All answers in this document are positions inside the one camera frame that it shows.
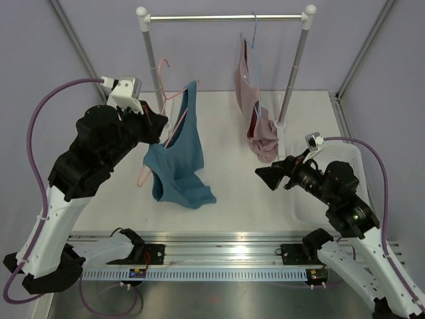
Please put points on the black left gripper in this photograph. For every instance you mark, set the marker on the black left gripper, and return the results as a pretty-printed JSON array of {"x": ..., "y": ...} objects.
[{"x": 154, "y": 122}]

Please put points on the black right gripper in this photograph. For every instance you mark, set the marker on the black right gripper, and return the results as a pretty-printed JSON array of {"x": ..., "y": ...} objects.
[{"x": 273, "y": 174}]

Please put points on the teal tank top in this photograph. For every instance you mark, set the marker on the teal tank top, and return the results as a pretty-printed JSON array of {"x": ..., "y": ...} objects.
[{"x": 175, "y": 163}]

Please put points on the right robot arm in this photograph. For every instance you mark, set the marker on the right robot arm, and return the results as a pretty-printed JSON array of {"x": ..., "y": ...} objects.
[{"x": 382, "y": 283}]

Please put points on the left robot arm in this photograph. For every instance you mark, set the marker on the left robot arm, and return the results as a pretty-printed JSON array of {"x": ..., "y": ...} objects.
[{"x": 105, "y": 136}]

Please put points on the pink tank top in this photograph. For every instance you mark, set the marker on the pink tank top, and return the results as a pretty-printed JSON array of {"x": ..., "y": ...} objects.
[{"x": 259, "y": 130}]

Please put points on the white plastic basket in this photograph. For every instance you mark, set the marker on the white plastic basket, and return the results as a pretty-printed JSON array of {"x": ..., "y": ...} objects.
[{"x": 309, "y": 211}]

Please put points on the white clothes rack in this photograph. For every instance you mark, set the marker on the white clothes rack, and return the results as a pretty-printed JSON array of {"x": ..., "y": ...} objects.
[{"x": 209, "y": 46}]

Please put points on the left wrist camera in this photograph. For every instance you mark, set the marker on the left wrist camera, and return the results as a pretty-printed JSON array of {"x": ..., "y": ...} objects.
[{"x": 124, "y": 92}]

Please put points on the blue wire hanger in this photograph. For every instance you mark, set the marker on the blue wire hanger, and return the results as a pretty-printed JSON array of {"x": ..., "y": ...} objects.
[{"x": 256, "y": 65}]

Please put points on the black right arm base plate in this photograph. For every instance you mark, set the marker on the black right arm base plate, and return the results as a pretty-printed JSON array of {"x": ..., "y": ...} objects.
[{"x": 297, "y": 254}]

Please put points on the aluminium frame post right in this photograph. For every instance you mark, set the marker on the aluminium frame post right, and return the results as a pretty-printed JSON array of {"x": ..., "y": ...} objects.
[{"x": 372, "y": 35}]

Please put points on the aluminium frame post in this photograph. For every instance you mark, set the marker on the aluminium frame post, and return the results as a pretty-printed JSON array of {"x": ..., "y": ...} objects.
[
  {"x": 372, "y": 35},
  {"x": 66, "y": 25}
]

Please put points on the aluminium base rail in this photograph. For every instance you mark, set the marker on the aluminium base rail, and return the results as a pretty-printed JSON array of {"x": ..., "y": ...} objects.
[{"x": 222, "y": 250}]

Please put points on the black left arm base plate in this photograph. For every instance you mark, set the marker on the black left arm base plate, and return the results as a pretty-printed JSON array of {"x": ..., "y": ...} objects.
[{"x": 151, "y": 254}]

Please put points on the white slotted cable duct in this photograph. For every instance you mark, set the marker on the white slotted cable duct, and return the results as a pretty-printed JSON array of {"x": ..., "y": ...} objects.
[{"x": 198, "y": 274}]

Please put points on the aluminium frame post left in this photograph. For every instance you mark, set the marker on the aluminium frame post left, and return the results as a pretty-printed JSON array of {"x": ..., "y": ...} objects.
[{"x": 66, "y": 25}]

